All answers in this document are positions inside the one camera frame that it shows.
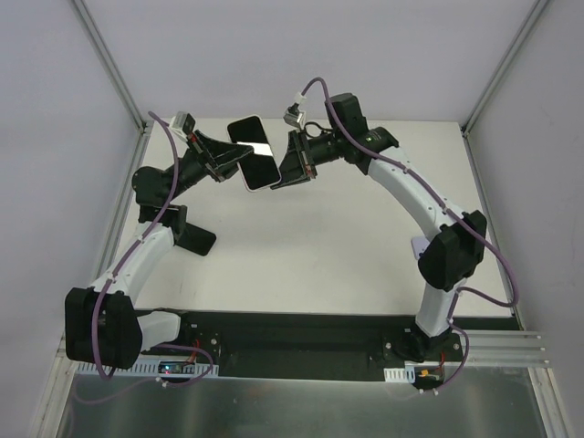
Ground purple phone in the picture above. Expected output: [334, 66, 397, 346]
[411, 236, 430, 261]

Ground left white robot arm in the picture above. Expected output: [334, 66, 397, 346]
[65, 130, 253, 370]

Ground aluminium frame post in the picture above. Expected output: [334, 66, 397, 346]
[461, 0, 552, 138]
[69, 0, 153, 134]

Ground white cable duct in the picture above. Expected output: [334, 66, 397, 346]
[383, 366, 416, 384]
[77, 357, 219, 379]

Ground right aluminium frame post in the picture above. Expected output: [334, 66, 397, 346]
[461, 0, 552, 138]

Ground right white cable duct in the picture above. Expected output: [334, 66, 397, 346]
[383, 366, 416, 384]

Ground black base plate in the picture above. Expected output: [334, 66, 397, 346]
[148, 310, 464, 381]

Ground left white cable duct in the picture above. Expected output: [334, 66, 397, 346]
[77, 357, 219, 379]

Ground left aluminium frame post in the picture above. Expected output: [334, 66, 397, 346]
[69, 0, 153, 134]

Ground aluminium rail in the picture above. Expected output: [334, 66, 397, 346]
[466, 330, 550, 368]

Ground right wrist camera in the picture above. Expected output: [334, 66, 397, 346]
[283, 103, 306, 130]

